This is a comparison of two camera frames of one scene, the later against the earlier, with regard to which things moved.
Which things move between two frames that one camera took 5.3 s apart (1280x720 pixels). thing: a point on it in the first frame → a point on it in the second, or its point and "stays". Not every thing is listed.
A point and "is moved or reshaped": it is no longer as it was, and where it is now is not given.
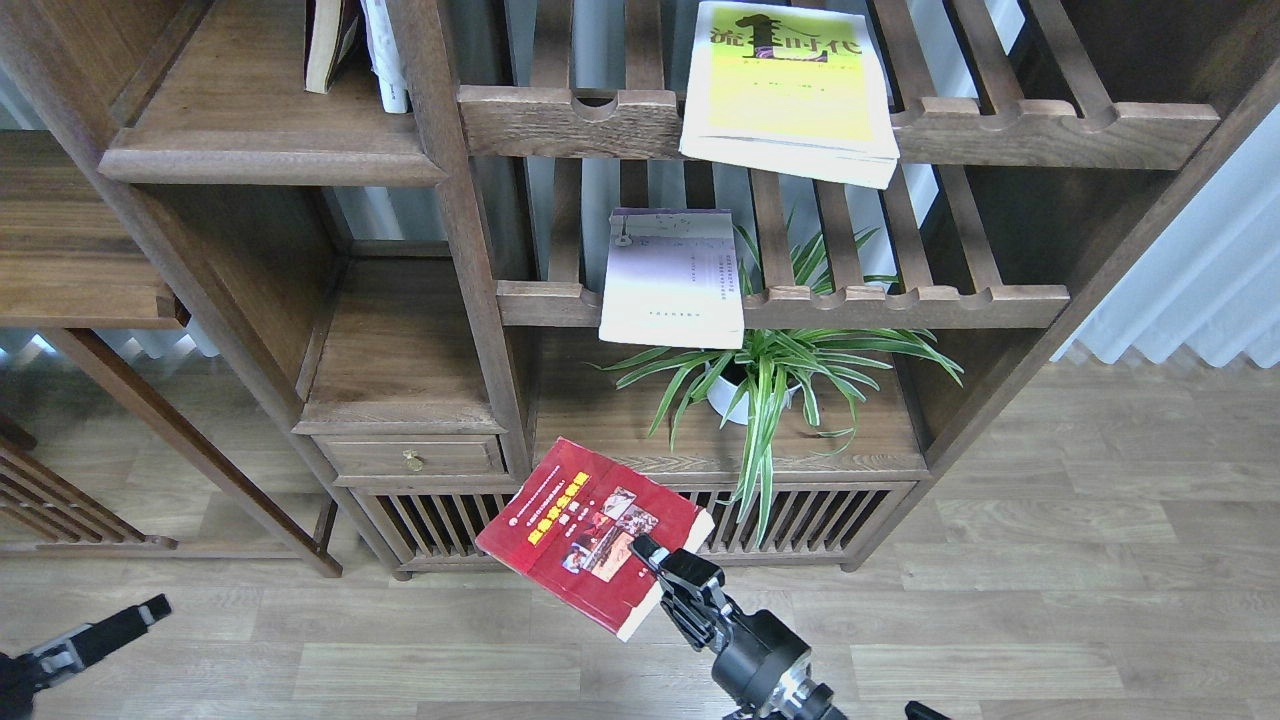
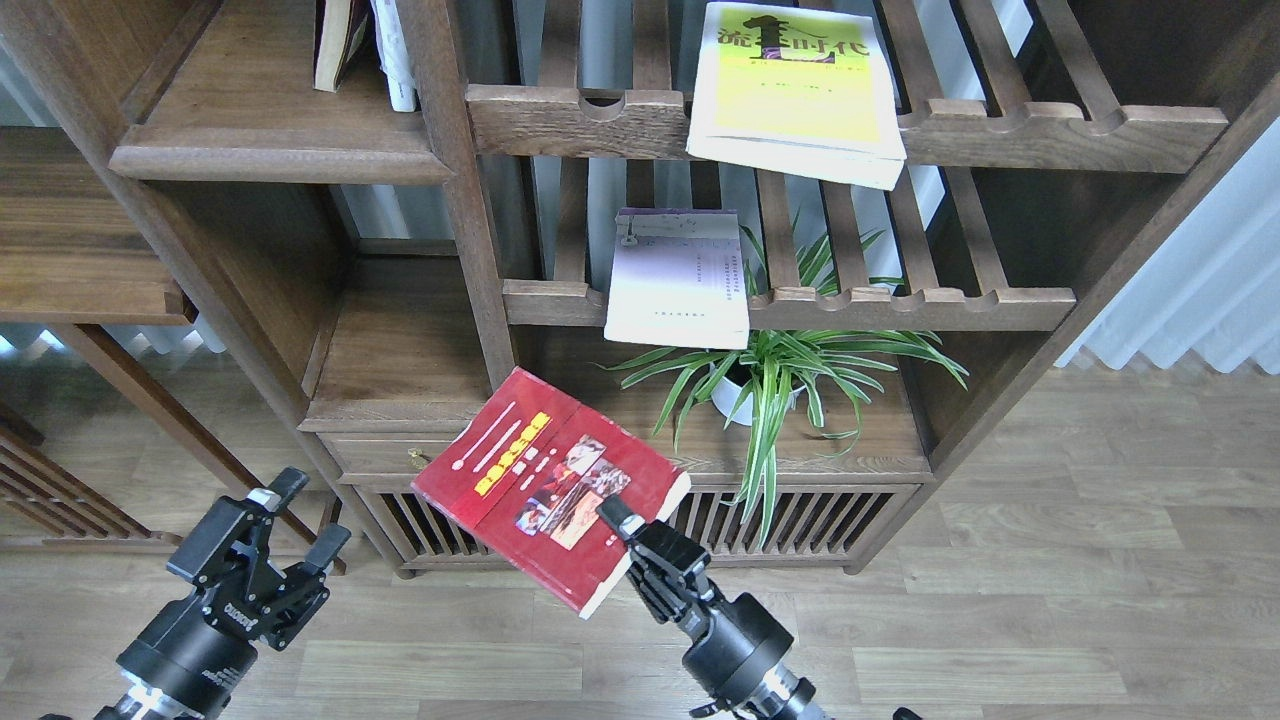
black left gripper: (25, 675) → (198, 653)
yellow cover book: (791, 89) stays
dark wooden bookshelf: (792, 259) stays
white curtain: (1211, 280) stays
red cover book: (568, 526) is moved or reshaped
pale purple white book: (670, 277) stays
